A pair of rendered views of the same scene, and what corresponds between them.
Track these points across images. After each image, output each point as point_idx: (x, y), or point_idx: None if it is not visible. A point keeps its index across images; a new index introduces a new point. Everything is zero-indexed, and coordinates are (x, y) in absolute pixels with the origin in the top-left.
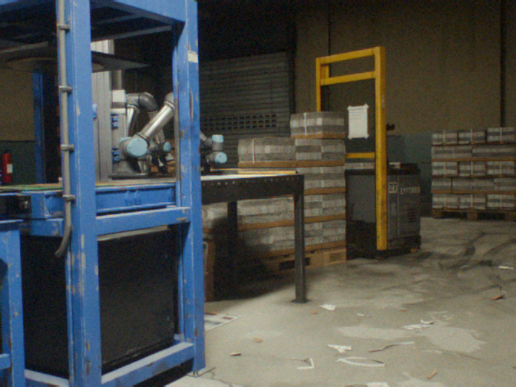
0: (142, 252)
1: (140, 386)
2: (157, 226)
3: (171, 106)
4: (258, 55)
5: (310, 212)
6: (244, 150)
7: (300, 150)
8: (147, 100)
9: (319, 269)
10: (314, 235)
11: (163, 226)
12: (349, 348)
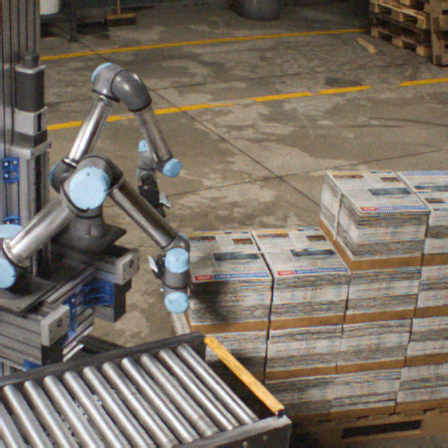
0: None
1: None
2: (343, 115)
3: (67, 203)
4: None
5: (439, 346)
6: (329, 200)
7: (438, 234)
8: (125, 93)
9: (431, 447)
10: (440, 384)
11: (354, 117)
12: None
